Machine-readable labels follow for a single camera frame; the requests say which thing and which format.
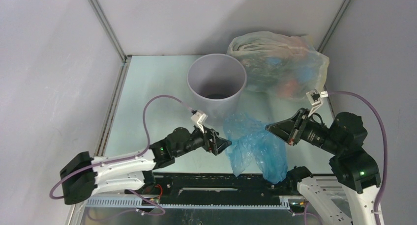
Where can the right aluminium frame post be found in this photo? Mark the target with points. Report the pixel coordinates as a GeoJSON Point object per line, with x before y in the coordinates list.
{"type": "Point", "coordinates": [334, 24]}

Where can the grey toothed cable duct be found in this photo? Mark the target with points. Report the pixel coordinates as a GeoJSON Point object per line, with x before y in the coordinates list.
{"type": "Point", "coordinates": [135, 202]}

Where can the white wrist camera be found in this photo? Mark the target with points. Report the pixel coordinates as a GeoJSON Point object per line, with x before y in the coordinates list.
{"type": "Point", "coordinates": [316, 100]}
{"type": "Point", "coordinates": [198, 118]}

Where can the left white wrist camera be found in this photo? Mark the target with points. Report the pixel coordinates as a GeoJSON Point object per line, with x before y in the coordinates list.
{"type": "Point", "coordinates": [198, 118]}

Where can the left aluminium frame post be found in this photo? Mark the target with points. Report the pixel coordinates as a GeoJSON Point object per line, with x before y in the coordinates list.
{"type": "Point", "coordinates": [105, 23]}

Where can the grey plastic trash bin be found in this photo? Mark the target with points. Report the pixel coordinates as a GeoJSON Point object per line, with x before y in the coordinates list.
{"type": "Point", "coordinates": [217, 82]}

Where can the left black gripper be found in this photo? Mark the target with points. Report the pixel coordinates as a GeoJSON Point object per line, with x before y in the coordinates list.
{"type": "Point", "coordinates": [217, 144]}

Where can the blue plastic trash bag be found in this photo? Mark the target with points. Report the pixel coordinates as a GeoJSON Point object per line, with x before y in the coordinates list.
{"type": "Point", "coordinates": [251, 141]}

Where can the aluminium frame post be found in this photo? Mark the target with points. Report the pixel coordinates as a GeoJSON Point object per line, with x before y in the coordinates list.
{"type": "Point", "coordinates": [105, 23]}
{"type": "Point", "coordinates": [334, 24]}

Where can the clear full trash bag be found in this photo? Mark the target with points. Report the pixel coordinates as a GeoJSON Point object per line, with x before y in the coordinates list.
{"type": "Point", "coordinates": [286, 66]}

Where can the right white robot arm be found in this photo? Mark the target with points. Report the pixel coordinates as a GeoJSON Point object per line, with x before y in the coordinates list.
{"type": "Point", "coordinates": [356, 172]}

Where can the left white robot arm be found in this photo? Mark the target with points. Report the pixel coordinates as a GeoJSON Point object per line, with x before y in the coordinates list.
{"type": "Point", "coordinates": [85, 176]}

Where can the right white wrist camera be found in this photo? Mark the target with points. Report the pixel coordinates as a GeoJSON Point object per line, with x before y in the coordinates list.
{"type": "Point", "coordinates": [316, 100]}

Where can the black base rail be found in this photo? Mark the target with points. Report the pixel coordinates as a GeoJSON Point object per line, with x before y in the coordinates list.
{"type": "Point", "coordinates": [217, 188]}

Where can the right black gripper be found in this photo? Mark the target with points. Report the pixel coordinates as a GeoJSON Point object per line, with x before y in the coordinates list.
{"type": "Point", "coordinates": [298, 128]}

